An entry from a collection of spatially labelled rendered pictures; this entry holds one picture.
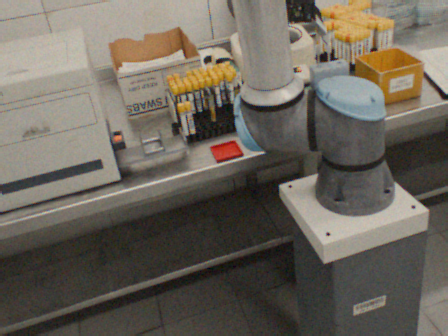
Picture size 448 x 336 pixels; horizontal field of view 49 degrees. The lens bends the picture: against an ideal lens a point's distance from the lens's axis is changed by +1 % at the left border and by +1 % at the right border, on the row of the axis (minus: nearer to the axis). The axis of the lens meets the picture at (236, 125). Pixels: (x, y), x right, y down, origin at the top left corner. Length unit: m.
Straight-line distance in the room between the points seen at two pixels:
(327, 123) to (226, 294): 1.29
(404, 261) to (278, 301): 1.03
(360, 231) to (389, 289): 0.20
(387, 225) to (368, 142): 0.15
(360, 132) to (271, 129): 0.15
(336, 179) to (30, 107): 0.63
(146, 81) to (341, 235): 0.75
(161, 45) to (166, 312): 1.02
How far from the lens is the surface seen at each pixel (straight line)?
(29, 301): 1.91
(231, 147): 1.23
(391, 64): 1.50
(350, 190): 0.92
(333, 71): 1.37
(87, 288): 1.85
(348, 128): 0.86
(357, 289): 1.02
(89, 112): 1.10
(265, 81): 0.84
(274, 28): 0.80
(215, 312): 2.00
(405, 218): 0.94
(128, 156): 1.20
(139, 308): 2.09
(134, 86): 1.40
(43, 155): 1.15
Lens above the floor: 1.54
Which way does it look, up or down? 30 degrees down
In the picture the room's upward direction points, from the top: 8 degrees counter-clockwise
